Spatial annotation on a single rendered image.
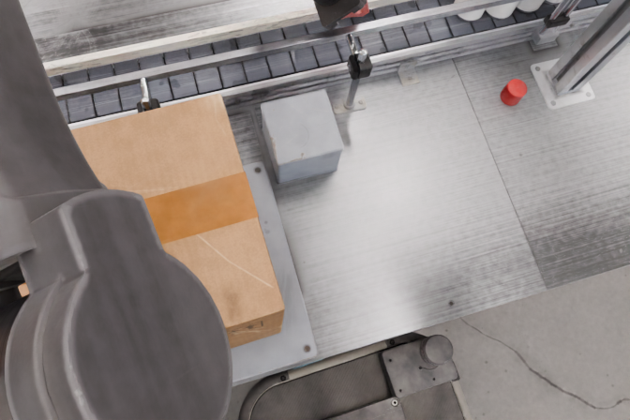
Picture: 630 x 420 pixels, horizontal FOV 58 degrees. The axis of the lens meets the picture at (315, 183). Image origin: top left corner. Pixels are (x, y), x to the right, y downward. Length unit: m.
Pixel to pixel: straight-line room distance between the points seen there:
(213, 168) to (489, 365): 1.32
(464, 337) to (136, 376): 1.59
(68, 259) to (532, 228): 0.82
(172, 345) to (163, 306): 0.01
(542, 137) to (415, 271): 0.32
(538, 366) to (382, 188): 1.05
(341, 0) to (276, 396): 0.94
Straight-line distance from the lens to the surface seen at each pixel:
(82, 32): 1.06
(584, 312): 1.92
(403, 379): 1.42
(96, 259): 0.21
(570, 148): 1.03
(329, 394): 1.44
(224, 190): 0.58
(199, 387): 0.22
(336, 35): 0.86
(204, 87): 0.90
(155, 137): 0.61
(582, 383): 1.89
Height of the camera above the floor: 1.67
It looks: 71 degrees down
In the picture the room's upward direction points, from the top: 12 degrees clockwise
